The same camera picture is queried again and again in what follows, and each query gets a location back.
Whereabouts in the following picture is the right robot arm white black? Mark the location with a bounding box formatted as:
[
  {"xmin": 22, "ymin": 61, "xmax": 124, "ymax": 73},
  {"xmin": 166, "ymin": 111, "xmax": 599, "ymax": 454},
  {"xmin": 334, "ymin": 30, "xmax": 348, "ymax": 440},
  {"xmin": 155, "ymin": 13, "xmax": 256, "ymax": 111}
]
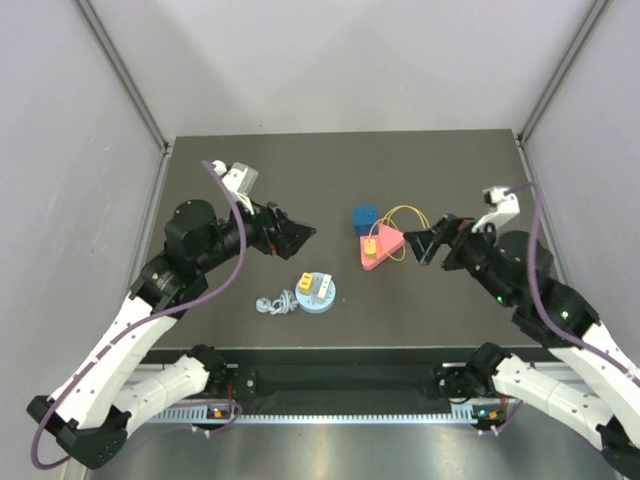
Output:
[{"xmin": 404, "ymin": 215, "xmax": 639, "ymax": 479}]

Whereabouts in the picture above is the light blue round socket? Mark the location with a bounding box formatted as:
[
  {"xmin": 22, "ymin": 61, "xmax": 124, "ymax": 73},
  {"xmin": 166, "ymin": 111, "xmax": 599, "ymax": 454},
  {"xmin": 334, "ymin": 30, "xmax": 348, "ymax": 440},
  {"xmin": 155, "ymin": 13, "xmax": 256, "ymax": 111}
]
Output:
[{"xmin": 294, "ymin": 272, "xmax": 337, "ymax": 314}]

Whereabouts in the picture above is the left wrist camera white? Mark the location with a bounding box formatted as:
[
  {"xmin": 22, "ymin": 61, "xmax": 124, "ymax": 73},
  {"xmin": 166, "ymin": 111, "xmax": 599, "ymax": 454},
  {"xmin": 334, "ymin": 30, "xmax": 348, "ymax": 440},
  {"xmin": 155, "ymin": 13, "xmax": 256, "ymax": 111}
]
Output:
[{"xmin": 210, "ymin": 160, "xmax": 259, "ymax": 215}]

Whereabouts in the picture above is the pink triangular power strip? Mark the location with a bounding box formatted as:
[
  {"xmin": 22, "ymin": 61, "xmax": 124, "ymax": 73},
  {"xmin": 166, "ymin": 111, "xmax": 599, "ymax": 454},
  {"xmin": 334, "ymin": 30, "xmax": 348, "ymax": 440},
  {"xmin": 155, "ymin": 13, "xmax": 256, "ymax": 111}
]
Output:
[{"xmin": 359, "ymin": 224, "xmax": 406, "ymax": 271}]

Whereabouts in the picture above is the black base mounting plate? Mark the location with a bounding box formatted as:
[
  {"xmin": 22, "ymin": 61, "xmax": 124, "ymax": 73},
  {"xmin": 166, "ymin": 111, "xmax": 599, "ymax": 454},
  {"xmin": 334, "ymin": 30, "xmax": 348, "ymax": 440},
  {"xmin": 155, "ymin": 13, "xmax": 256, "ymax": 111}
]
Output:
[{"xmin": 144, "ymin": 347, "xmax": 506, "ymax": 404}]

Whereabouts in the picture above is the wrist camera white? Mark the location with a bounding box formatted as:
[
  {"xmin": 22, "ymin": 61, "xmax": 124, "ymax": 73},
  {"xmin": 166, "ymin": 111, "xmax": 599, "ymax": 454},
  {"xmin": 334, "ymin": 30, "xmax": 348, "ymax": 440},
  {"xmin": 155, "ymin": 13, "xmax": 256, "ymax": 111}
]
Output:
[
  {"xmin": 472, "ymin": 186, "xmax": 520, "ymax": 233},
  {"xmin": 210, "ymin": 160, "xmax": 259, "ymax": 215}
]

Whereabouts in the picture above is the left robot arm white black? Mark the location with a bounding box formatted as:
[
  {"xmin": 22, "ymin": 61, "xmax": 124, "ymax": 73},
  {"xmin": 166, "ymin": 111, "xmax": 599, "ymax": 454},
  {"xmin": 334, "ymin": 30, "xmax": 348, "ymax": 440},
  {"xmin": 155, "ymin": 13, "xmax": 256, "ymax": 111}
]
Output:
[{"xmin": 27, "ymin": 200, "xmax": 316, "ymax": 470}]

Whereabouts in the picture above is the light blue socket cord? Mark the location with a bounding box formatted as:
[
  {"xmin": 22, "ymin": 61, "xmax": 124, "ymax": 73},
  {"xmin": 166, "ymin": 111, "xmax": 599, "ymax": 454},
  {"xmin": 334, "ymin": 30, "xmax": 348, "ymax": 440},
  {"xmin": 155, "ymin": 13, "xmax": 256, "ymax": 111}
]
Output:
[{"xmin": 254, "ymin": 289, "xmax": 298, "ymax": 316}]

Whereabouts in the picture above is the yellow plug adapter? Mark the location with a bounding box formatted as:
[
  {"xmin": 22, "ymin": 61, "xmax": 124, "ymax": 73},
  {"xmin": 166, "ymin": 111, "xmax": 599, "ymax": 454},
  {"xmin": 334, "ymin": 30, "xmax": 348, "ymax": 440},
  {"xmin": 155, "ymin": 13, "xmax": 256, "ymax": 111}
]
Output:
[{"xmin": 297, "ymin": 272, "xmax": 314, "ymax": 295}]

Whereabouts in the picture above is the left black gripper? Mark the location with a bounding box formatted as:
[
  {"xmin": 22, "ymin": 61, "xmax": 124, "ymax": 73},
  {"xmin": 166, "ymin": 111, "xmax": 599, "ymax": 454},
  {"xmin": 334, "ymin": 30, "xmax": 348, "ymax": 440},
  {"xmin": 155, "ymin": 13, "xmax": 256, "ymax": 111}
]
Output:
[{"xmin": 196, "ymin": 191, "xmax": 316, "ymax": 273}]

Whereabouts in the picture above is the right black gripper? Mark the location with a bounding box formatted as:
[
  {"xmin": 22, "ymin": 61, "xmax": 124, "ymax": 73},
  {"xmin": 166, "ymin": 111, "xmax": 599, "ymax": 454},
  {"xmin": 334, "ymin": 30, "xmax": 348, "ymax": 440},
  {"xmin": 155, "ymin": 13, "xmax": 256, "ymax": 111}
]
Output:
[{"xmin": 402, "ymin": 213, "xmax": 515, "ymax": 306}]

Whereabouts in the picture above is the white square charger plug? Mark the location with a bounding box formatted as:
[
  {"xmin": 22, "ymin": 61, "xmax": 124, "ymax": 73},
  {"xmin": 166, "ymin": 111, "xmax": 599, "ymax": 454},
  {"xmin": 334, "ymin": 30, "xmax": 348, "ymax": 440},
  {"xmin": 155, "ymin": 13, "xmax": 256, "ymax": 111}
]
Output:
[{"xmin": 316, "ymin": 274, "xmax": 332, "ymax": 303}]

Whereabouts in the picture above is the blue cube plug adapter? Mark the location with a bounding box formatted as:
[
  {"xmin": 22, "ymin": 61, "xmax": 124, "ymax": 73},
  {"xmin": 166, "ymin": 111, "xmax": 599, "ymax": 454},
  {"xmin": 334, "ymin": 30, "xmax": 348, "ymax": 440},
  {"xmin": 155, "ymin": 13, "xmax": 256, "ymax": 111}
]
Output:
[{"xmin": 352, "ymin": 204, "xmax": 378, "ymax": 237}]

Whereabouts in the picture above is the yellow charger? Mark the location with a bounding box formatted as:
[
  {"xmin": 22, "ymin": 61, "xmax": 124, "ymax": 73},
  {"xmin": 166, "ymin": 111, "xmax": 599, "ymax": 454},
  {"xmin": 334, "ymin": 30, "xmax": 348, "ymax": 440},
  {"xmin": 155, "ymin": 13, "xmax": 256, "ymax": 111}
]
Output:
[{"xmin": 362, "ymin": 237, "xmax": 377, "ymax": 260}]

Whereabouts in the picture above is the right aluminium frame post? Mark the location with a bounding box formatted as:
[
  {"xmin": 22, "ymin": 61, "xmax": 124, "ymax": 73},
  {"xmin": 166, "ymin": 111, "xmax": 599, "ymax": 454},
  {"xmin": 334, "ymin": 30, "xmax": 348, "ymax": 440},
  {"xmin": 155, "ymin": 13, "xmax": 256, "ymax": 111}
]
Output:
[{"xmin": 514, "ymin": 0, "xmax": 614, "ymax": 146}]

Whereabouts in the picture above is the left aluminium frame post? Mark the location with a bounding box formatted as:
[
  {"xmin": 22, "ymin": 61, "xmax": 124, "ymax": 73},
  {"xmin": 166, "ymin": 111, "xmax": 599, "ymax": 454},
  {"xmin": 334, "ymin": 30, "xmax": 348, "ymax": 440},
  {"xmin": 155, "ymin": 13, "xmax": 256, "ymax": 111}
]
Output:
[{"xmin": 73, "ymin": 0, "xmax": 174, "ymax": 156}]

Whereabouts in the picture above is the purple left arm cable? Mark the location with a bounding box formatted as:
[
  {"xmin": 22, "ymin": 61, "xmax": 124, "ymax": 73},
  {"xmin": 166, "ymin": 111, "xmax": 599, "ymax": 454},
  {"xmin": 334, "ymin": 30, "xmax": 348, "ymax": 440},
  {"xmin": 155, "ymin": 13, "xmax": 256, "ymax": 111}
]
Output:
[{"xmin": 30, "ymin": 159, "xmax": 248, "ymax": 472}]

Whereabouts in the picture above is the aluminium frame post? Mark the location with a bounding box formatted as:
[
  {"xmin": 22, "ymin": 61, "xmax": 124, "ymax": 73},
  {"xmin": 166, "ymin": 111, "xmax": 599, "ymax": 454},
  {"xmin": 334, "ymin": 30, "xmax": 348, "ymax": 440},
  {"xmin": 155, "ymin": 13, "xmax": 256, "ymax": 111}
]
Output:
[
  {"xmin": 514, "ymin": 0, "xmax": 614, "ymax": 146},
  {"xmin": 73, "ymin": 0, "xmax": 174, "ymax": 156}
]

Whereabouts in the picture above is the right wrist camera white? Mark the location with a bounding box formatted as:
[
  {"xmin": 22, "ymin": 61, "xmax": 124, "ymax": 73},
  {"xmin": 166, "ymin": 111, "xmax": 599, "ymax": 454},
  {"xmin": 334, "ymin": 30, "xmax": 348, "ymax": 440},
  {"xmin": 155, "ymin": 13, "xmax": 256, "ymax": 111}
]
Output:
[{"xmin": 472, "ymin": 186, "xmax": 520, "ymax": 233}]

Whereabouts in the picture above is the grey slotted cable duct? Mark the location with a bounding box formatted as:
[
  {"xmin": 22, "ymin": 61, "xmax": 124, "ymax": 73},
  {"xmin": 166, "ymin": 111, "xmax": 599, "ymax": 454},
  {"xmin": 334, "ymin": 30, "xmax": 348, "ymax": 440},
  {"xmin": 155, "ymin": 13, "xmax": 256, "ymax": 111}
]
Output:
[{"xmin": 149, "ymin": 403, "xmax": 506, "ymax": 425}]

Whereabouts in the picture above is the yellow cable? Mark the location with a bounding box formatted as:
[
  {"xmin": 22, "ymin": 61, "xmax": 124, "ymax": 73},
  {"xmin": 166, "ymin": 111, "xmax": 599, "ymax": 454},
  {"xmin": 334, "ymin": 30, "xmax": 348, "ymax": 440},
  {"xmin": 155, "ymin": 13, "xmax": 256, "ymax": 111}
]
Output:
[{"xmin": 365, "ymin": 204, "xmax": 431, "ymax": 263}]

